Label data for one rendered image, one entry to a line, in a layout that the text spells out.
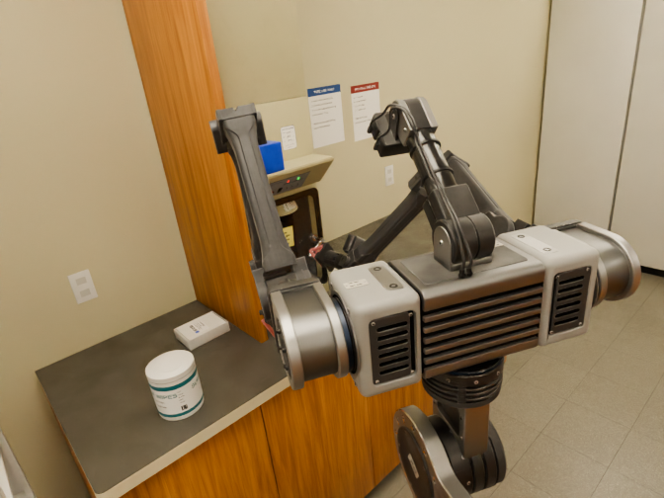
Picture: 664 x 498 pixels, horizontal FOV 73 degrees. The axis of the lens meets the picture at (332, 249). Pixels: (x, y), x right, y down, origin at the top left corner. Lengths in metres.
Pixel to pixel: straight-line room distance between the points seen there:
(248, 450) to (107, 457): 0.40
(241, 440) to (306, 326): 0.91
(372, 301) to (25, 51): 1.40
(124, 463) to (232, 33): 1.22
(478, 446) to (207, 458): 0.84
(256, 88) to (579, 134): 3.07
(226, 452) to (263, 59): 1.20
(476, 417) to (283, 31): 1.26
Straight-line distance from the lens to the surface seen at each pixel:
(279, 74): 1.58
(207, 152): 1.46
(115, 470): 1.36
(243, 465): 1.56
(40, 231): 1.77
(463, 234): 0.65
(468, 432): 0.84
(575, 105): 4.12
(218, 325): 1.70
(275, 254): 0.83
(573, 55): 4.11
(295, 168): 1.48
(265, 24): 1.57
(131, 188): 1.82
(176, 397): 1.36
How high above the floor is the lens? 1.83
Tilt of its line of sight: 23 degrees down
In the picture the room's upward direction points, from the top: 6 degrees counter-clockwise
